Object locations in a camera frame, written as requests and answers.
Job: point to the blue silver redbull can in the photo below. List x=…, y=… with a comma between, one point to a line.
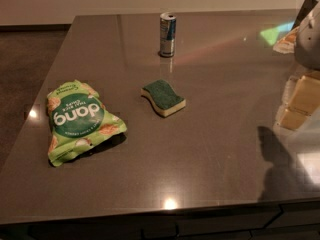
x=167, y=34

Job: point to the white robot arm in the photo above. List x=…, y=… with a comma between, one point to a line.
x=307, y=48

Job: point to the green yellow sponge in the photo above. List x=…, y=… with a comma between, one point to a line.
x=163, y=98

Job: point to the green dong chips bag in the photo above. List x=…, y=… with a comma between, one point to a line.
x=79, y=121

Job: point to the dark box at table corner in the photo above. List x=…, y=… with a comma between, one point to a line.
x=306, y=7

